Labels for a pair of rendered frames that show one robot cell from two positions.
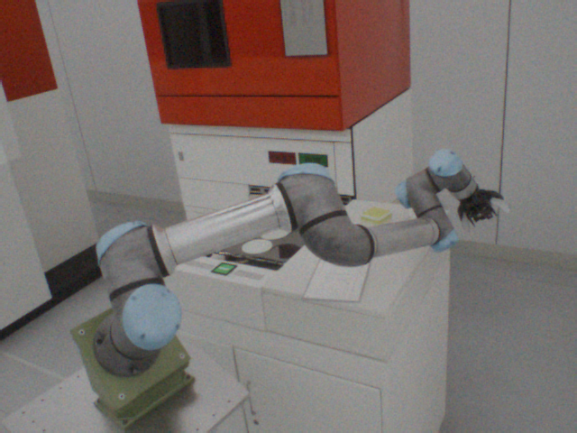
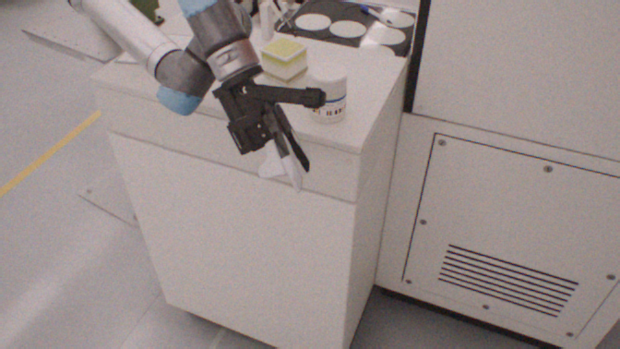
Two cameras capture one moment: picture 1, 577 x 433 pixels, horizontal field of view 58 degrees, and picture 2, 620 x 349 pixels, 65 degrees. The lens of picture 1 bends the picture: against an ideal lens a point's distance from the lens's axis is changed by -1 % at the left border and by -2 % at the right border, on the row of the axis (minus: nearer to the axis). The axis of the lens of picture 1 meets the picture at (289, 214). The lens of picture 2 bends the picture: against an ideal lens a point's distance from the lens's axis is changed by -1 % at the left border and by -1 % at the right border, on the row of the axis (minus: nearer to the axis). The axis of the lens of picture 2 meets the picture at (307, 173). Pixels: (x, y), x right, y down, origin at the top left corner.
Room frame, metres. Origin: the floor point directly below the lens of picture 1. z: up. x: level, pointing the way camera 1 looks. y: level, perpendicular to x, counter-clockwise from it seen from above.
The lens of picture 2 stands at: (1.35, -1.18, 1.53)
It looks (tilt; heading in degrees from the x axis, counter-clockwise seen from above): 43 degrees down; 81
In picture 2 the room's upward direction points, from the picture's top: straight up
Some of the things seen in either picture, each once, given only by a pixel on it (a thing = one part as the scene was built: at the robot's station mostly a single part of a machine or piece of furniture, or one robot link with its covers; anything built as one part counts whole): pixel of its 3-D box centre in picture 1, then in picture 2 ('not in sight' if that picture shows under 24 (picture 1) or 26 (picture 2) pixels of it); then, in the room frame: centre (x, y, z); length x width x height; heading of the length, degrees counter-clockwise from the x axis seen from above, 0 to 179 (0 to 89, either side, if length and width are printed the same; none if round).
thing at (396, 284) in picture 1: (367, 265); (254, 94); (1.37, -0.22, 0.89); 0.62 x 0.35 x 0.14; 148
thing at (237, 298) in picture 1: (194, 282); not in sight; (1.38, 0.31, 0.89); 0.55 x 0.09 x 0.14; 58
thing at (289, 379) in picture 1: (292, 369); (304, 167); (1.53, 0.05, 0.41); 0.97 x 0.64 x 0.82; 58
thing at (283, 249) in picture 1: (273, 233); (349, 29); (1.66, 0.06, 0.90); 0.34 x 0.34 x 0.01; 58
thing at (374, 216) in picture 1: (376, 222); (284, 61); (1.44, -0.26, 1.00); 0.07 x 0.07 x 0.07; 43
